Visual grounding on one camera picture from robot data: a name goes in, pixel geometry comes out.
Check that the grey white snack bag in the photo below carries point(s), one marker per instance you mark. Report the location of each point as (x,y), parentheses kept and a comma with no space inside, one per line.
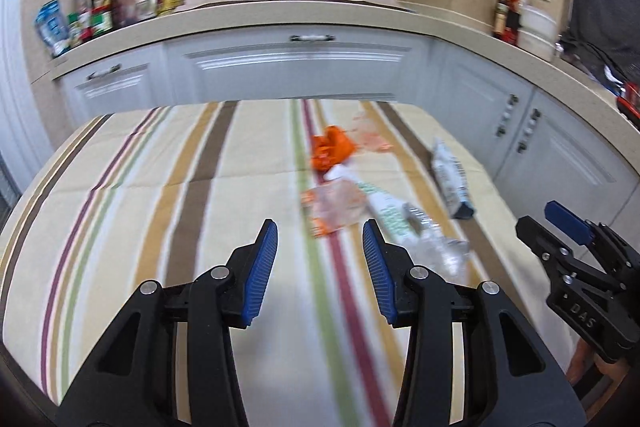
(450,179)

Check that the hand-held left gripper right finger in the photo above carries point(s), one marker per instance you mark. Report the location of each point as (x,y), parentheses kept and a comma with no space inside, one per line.
(379,272)

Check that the red object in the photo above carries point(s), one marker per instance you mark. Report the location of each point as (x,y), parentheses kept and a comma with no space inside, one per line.
(629,97)

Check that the white stacked containers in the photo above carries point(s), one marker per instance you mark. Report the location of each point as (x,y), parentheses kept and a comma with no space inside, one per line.
(537,32)

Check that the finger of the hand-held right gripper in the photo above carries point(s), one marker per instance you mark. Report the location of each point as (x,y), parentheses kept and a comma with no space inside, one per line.
(542,239)
(567,218)

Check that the orange wrapper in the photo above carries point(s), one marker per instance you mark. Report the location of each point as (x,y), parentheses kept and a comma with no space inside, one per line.
(330,149)

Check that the dark glass bottle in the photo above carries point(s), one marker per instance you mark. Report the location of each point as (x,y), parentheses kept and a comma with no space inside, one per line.
(500,14)

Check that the striped tablecloth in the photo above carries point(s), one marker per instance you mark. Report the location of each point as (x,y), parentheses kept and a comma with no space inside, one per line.
(150,207)

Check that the crushed clear plastic bottle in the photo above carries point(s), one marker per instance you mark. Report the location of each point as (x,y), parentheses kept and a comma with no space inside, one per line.
(395,217)

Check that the clear orange-printed wrapper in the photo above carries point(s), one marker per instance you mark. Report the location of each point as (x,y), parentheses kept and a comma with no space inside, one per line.
(332,204)

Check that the dark sauce bottles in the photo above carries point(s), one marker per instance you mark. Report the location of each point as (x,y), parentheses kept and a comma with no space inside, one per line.
(514,19)

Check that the clear pink-printed wrapper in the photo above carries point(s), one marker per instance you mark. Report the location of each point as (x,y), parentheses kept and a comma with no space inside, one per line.
(370,134)

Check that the blue white packet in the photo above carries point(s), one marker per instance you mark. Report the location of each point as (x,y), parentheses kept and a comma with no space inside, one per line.
(52,27)

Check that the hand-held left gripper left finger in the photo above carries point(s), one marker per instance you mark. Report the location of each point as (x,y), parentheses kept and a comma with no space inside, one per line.
(260,272)

